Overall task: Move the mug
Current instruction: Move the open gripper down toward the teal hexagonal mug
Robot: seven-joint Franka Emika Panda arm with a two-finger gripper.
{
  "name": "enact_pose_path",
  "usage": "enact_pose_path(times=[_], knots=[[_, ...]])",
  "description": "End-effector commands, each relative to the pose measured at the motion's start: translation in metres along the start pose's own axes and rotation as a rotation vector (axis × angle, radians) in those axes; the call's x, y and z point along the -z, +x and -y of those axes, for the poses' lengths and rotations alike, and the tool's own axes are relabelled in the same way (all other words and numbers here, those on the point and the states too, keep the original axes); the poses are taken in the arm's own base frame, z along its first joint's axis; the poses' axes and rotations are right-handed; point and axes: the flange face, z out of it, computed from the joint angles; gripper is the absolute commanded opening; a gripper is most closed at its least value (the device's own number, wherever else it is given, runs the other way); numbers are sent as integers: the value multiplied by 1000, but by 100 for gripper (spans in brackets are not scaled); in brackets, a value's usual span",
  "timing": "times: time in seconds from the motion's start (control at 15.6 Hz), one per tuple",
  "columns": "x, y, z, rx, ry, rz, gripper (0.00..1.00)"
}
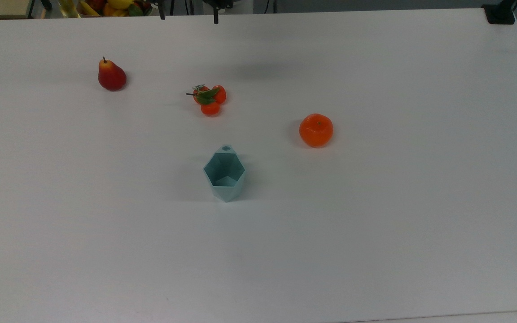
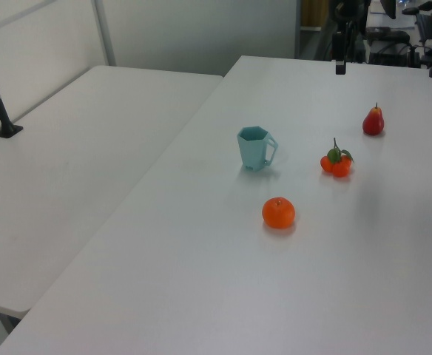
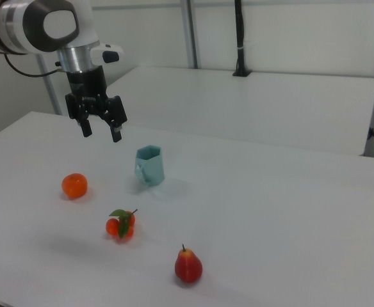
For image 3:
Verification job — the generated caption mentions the black camera pole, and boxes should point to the black camera pole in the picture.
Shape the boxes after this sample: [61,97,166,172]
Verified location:
[232,0,252,77]

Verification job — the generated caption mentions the light blue hexagonal mug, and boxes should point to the light blue hexagonal mug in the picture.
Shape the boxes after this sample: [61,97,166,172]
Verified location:
[133,145,165,187]

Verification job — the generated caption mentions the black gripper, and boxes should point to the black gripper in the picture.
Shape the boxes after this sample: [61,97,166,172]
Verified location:
[65,65,129,143]

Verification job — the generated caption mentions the grey metal frame post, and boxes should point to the grey metal frame post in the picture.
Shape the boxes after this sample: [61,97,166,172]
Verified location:
[36,54,63,116]

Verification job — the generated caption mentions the orange tangerine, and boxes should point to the orange tangerine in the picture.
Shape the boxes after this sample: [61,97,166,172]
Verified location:
[61,173,88,199]

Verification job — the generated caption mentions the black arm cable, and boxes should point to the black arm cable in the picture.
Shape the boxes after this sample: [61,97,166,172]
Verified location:
[3,52,67,78]

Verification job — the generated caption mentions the red yellow pear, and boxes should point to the red yellow pear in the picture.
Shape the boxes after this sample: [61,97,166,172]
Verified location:
[174,244,203,284]

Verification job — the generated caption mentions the small oranges with leaves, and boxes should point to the small oranges with leaves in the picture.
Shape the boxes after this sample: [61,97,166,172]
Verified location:
[105,209,138,241]

